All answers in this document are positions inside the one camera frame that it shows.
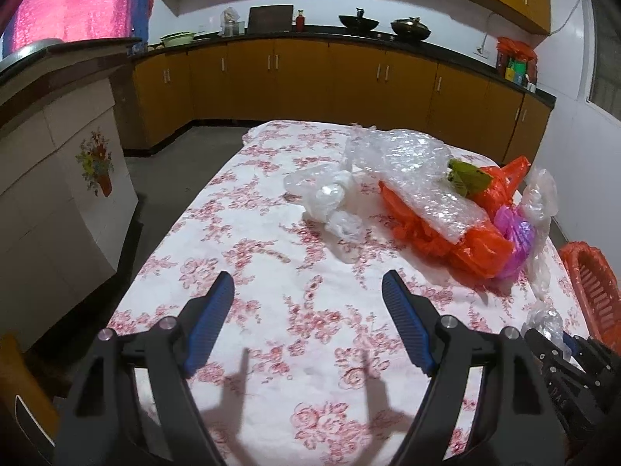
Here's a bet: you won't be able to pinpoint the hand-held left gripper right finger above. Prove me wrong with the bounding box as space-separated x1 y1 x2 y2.
381 270 568 466

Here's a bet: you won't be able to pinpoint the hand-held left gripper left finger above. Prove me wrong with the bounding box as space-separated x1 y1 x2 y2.
57 271 236 466

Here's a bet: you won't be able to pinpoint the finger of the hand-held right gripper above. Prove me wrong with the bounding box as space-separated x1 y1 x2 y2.
563 334 590 362
525 329 566 367

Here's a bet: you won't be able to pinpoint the orange slatted plastic bin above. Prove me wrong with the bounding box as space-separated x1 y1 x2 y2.
558 242 621 350

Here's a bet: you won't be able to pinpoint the orange plastic bag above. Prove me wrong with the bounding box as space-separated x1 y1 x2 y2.
378 179 515 280
468 155 531 214

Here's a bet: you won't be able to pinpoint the pink purple plastic bag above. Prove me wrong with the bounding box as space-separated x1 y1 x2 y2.
492 204 537 277

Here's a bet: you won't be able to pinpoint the cloudy white plastic bag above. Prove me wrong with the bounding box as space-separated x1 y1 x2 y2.
284 165 362 243

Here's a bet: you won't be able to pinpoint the tall clear plastic bag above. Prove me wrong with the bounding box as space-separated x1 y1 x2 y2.
517 167 561 302

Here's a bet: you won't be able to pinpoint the green plastic bag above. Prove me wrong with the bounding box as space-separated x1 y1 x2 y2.
446 158 491 200

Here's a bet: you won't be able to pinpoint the bubble wrap sheet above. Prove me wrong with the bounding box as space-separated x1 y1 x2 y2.
343 126 496 246

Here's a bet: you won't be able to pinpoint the orange bin liner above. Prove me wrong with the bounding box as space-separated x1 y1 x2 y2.
558 242 606 267

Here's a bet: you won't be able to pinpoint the floral tablecloth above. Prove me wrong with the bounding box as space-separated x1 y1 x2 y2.
104 120 590 466

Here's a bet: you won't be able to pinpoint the brown wooden furniture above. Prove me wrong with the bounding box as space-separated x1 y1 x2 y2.
0 332 61 447

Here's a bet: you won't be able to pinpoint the tiled counter with flower decal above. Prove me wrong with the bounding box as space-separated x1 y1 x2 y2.
0 38 144 350

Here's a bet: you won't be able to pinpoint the wooden lower kitchen cabinets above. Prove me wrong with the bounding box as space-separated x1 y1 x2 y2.
131 34 555 166

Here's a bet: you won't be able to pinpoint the window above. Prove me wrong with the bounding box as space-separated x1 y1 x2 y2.
585 0 621 122

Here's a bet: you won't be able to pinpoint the green basin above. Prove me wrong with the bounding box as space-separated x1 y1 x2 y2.
160 31 197 48

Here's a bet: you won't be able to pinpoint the orange bag with bottles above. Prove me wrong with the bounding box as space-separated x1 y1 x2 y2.
496 36 539 85

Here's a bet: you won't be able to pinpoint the wok with lid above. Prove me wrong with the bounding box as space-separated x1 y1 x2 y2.
390 16 432 41

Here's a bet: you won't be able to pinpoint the clear bag with jars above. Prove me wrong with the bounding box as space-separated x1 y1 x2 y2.
220 6 241 37

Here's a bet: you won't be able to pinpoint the dark cutting board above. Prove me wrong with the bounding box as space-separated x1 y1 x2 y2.
247 5 295 35

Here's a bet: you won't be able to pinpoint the black wok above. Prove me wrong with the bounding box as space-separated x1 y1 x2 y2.
338 8 380 36

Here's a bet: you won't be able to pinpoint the pink curtain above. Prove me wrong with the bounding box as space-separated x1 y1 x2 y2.
2 0 156 54

